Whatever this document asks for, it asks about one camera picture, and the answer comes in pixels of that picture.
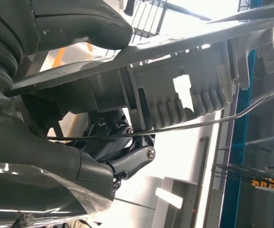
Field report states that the steel workbench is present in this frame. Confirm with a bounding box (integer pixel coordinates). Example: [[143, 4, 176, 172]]
[[25, 41, 128, 145]]

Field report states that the clear plastic film on hand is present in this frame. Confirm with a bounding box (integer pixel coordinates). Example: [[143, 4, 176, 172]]
[[0, 162, 115, 228]]

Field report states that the long ceiling light strip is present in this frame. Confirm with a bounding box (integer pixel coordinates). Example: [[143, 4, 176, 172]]
[[155, 187, 183, 210]]

